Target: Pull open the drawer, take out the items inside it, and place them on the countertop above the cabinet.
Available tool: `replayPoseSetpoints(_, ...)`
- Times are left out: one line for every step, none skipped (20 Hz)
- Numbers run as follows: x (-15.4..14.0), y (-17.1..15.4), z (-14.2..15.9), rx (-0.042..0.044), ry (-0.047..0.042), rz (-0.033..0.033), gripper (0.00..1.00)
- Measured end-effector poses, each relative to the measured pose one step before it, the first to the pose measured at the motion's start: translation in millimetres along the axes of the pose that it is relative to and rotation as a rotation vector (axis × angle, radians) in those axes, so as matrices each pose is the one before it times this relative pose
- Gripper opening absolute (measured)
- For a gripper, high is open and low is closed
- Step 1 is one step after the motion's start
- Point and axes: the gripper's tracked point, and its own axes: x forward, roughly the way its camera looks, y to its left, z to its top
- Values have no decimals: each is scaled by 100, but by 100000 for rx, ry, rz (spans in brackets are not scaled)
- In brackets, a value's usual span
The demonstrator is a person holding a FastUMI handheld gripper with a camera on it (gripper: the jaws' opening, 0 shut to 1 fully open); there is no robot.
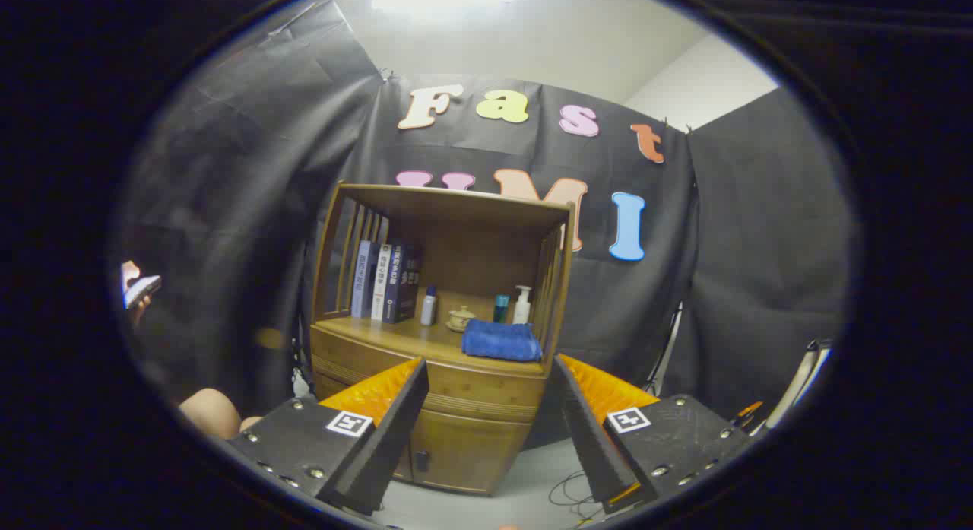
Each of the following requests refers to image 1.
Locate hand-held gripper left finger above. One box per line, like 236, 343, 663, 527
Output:
227, 357, 430, 517

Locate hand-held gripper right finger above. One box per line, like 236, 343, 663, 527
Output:
551, 354, 755, 516

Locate wooden drawer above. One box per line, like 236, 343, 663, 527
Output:
310, 326, 550, 424

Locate wooden cabinet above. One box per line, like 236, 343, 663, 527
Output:
308, 182, 577, 497

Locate white stand pole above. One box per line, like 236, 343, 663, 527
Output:
645, 302, 685, 398

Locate blue folded towel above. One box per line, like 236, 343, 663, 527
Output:
461, 319, 544, 363

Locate dark blue book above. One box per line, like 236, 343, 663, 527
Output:
382, 243, 423, 325

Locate white book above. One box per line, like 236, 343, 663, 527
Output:
370, 243, 394, 322

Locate light blue book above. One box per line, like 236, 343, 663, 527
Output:
351, 240, 381, 319

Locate white light stand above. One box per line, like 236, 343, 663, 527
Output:
764, 340, 833, 432

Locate smartphone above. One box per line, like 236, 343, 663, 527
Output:
123, 275, 162, 310

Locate floor cables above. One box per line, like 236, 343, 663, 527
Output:
547, 469, 609, 525

